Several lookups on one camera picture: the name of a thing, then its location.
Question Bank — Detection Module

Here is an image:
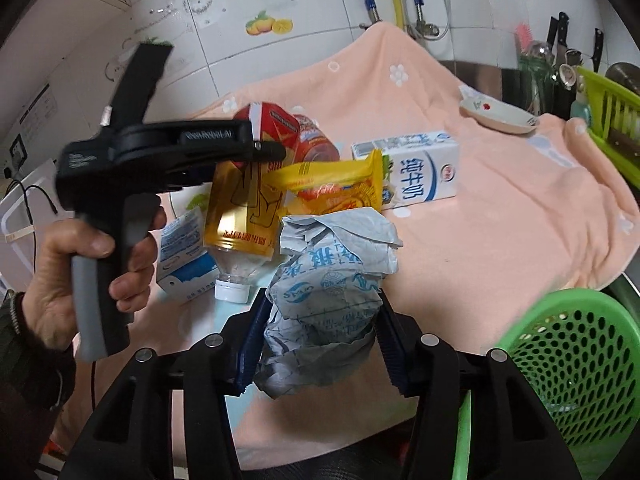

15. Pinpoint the white appliance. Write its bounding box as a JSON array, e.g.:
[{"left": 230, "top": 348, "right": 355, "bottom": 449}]
[{"left": 0, "top": 160, "right": 66, "bottom": 286}]

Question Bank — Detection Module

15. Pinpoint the person's left forearm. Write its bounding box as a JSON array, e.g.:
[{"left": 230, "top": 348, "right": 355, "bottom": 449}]
[{"left": 0, "top": 290, "right": 77, "bottom": 461}]

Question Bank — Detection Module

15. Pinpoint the green plastic basket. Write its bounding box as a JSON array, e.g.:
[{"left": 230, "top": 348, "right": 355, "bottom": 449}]
[{"left": 452, "top": 287, "right": 640, "bottom": 480}]

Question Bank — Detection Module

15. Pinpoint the grey paper bag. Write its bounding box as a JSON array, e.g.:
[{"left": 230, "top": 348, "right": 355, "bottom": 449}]
[{"left": 252, "top": 207, "right": 405, "bottom": 401}]

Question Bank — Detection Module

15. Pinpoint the white dish with red print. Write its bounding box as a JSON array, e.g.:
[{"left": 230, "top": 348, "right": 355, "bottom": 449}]
[{"left": 459, "top": 85, "right": 541, "bottom": 135}]

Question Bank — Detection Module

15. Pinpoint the black cable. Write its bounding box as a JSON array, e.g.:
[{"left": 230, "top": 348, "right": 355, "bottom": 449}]
[{"left": 0, "top": 170, "right": 58, "bottom": 261}]

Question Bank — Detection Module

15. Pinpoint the pink flower print blanket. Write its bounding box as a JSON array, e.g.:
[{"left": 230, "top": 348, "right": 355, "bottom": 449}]
[{"left": 52, "top": 20, "right": 640, "bottom": 461}]

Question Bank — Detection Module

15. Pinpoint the red and white carton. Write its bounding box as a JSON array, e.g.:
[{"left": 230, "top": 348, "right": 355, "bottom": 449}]
[{"left": 232, "top": 101, "right": 301, "bottom": 161}]

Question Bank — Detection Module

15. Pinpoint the large white milk carton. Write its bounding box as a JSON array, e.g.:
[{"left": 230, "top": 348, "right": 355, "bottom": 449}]
[{"left": 351, "top": 131, "right": 461, "bottom": 211}]

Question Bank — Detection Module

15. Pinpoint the yellow label plastic bottle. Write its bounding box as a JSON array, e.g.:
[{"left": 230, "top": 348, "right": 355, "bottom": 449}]
[{"left": 202, "top": 160, "right": 293, "bottom": 303}]

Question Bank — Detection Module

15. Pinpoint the wall socket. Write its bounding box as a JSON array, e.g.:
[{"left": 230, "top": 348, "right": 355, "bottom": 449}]
[{"left": 7, "top": 132, "right": 28, "bottom": 168}]

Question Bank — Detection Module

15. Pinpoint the steel pot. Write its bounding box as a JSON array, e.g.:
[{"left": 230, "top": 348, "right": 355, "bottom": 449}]
[{"left": 607, "top": 61, "right": 640, "bottom": 86}]

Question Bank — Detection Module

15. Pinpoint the small blue white milk carton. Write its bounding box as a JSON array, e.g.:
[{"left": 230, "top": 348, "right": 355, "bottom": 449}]
[{"left": 156, "top": 208, "right": 221, "bottom": 303}]

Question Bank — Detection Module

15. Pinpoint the metal valve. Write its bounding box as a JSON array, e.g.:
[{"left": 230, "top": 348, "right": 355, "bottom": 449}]
[{"left": 407, "top": 19, "right": 441, "bottom": 41}]

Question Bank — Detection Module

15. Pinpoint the lime green dish rack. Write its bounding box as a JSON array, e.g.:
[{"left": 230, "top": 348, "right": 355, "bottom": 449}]
[{"left": 575, "top": 66, "right": 640, "bottom": 161}]

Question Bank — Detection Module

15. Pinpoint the white hose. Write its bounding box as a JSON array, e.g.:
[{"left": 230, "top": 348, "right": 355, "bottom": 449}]
[{"left": 434, "top": 0, "right": 453, "bottom": 41}]

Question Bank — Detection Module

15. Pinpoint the person's left hand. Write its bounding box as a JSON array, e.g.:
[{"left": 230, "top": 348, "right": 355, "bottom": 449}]
[{"left": 22, "top": 205, "right": 168, "bottom": 348}]

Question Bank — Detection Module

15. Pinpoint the yellow snack wrapper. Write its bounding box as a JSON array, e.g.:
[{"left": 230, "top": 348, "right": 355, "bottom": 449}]
[{"left": 267, "top": 149, "right": 396, "bottom": 221}]

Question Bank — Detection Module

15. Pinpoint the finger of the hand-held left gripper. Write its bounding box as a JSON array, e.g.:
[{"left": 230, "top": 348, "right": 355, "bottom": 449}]
[{"left": 248, "top": 140, "right": 287, "bottom": 161}]

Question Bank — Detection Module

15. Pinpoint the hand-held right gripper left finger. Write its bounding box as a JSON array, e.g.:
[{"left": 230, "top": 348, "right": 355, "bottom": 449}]
[{"left": 59, "top": 287, "right": 273, "bottom": 480}]

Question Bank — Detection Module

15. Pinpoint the teal plastic bottle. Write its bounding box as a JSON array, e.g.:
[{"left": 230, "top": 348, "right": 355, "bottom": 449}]
[{"left": 570, "top": 92, "right": 593, "bottom": 128}]

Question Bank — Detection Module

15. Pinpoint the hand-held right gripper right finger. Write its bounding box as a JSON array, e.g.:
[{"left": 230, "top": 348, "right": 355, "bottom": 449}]
[{"left": 375, "top": 287, "right": 583, "bottom": 480}]

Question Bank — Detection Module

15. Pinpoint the green glass jar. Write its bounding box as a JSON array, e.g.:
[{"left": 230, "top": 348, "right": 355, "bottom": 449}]
[{"left": 517, "top": 52, "right": 558, "bottom": 111}]

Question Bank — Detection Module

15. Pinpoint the red plastic cup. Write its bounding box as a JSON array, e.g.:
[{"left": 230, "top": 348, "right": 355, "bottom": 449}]
[{"left": 290, "top": 112, "right": 342, "bottom": 166}]

